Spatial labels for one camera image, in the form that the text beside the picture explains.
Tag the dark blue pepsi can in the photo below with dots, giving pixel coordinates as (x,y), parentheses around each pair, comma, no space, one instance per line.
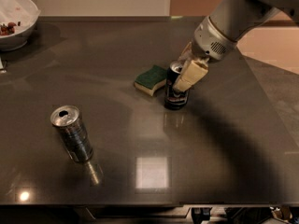
(173,99)

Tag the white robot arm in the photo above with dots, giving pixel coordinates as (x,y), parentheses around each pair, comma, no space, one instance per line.
(234,18)

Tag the white bowl with snacks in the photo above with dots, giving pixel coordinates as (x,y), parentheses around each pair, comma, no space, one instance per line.
(17,20)

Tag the green and yellow sponge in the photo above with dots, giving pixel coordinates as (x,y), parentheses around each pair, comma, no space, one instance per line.
(152,80)

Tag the silver aluminium can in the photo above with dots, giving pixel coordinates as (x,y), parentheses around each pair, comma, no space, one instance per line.
(68,123)

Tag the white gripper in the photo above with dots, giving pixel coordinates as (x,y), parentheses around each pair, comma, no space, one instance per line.
(209,42)

